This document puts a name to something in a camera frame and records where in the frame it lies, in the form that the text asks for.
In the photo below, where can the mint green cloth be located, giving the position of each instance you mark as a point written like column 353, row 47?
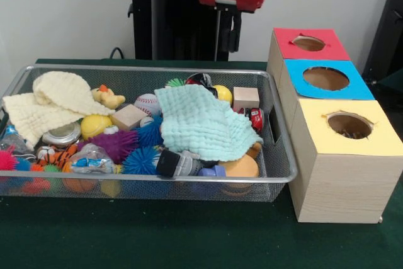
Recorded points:
column 208, row 124

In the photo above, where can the multicolour cartoon print cloth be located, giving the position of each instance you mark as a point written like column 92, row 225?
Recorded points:
column 346, row 133

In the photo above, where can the clear blue plastic packet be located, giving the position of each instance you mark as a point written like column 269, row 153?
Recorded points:
column 91, row 159

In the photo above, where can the shallow clear mesh bin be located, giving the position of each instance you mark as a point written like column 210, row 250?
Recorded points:
column 278, row 155

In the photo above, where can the wooden box with three holes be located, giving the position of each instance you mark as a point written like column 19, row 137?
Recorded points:
column 340, row 181

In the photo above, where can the yellow ball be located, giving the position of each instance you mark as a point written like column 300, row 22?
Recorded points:
column 223, row 94
column 94, row 126

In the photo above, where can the small wooden cube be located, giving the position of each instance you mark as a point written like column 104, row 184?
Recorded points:
column 246, row 97

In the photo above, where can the white toy baseball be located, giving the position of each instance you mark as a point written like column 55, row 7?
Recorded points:
column 147, row 104

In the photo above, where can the yellow rubber duck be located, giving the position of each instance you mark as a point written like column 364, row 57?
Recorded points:
column 108, row 97

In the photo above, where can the peach orange ball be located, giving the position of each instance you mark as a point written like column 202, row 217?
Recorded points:
column 242, row 168

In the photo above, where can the black chair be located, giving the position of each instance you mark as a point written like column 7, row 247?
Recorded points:
column 387, row 29

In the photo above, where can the cream yellow cloth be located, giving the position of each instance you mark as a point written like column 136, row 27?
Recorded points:
column 56, row 102

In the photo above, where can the pink spiky ball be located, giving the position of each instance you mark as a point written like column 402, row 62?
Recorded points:
column 7, row 159

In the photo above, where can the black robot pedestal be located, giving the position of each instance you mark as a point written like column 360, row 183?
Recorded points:
column 170, row 17

